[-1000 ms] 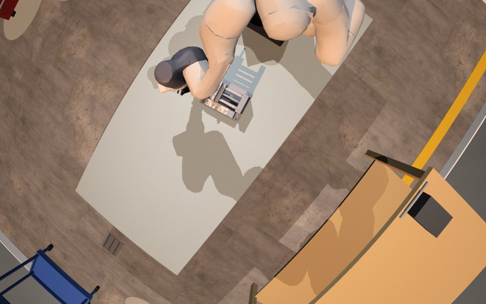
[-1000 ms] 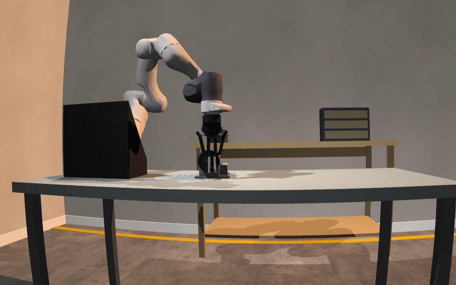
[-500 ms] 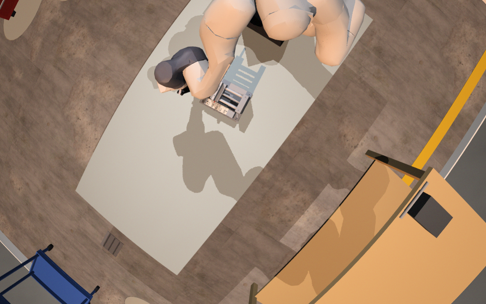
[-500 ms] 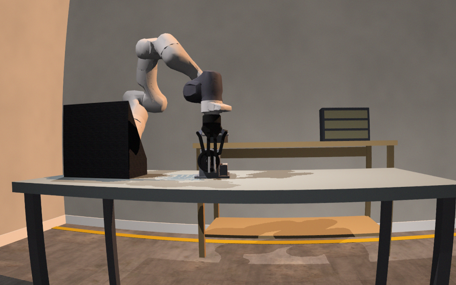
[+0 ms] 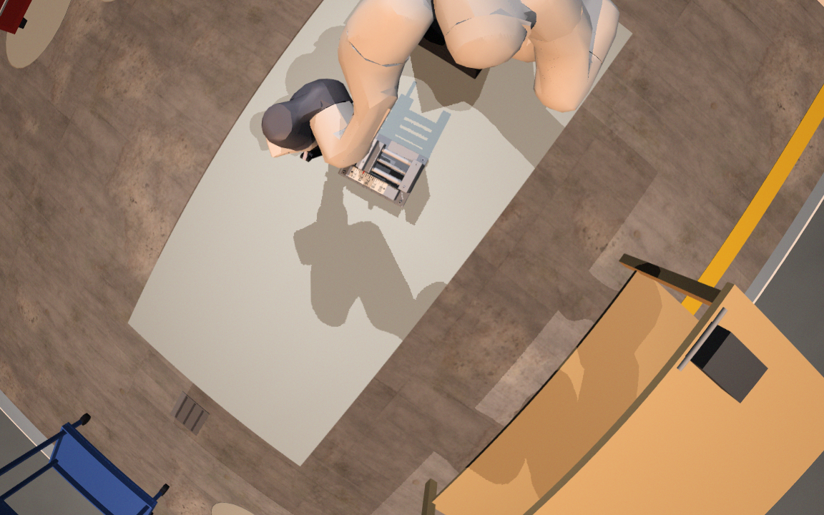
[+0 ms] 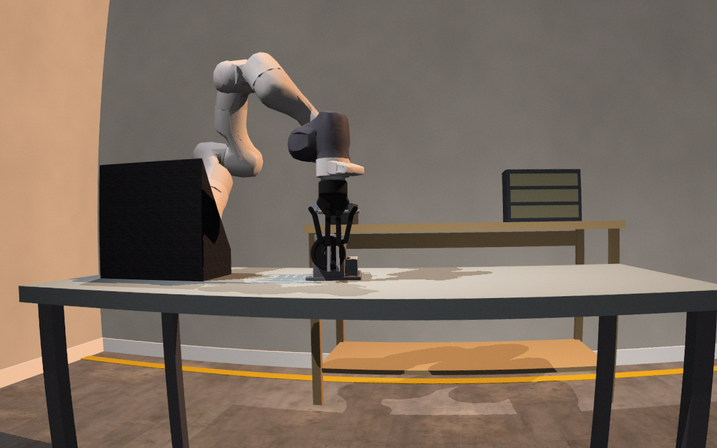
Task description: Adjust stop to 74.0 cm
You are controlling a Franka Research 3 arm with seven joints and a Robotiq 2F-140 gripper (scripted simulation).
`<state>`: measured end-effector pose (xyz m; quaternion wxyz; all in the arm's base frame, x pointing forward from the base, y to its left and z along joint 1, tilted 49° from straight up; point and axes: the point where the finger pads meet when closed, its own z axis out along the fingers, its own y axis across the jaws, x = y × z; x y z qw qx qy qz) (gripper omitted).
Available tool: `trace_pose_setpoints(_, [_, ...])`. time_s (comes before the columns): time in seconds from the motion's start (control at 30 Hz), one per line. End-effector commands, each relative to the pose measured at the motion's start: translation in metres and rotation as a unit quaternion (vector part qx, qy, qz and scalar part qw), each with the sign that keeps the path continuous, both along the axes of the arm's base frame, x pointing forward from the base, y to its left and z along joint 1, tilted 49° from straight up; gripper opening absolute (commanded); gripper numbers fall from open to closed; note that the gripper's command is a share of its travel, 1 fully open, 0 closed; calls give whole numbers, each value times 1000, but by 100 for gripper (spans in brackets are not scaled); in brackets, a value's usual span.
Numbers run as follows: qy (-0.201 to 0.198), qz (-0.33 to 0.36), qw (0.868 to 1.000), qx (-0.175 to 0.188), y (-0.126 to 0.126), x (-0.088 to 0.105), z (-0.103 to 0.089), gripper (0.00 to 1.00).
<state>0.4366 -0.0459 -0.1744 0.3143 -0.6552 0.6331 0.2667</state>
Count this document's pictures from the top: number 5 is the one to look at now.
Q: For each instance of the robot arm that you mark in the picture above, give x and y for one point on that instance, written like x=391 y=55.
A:
x=378 y=40

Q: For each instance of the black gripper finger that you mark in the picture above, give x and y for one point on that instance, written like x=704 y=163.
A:
x=309 y=156

